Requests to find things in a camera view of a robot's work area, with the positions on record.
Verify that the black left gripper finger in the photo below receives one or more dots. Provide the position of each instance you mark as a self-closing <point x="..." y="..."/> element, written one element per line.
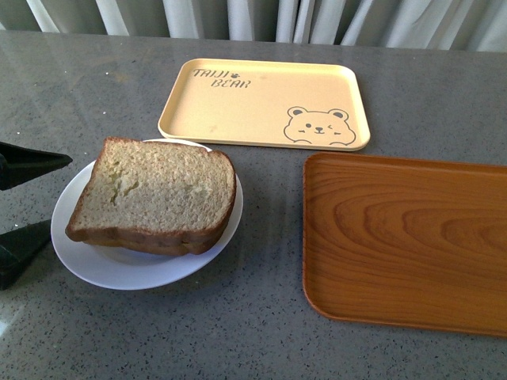
<point x="19" y="247"/>
<point x="20" y="165"/>

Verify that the white round plate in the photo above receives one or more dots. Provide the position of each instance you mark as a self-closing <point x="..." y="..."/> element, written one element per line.
<point x="120" y="268"/>

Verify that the brown bread slice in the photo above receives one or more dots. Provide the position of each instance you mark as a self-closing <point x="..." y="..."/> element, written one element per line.
<point x="160" y="244"/>
<point x="158" y="187"/>

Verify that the yellow bear tray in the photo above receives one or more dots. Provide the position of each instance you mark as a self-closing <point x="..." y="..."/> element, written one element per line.
<point x="258" y="103"/>

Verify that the brown wooden tray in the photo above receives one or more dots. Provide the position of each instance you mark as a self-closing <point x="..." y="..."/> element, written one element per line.
<point x="405" y="242"/>

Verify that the grey white curtain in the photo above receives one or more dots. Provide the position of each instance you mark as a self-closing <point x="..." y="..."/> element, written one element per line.
<point x="441" y="25"/>

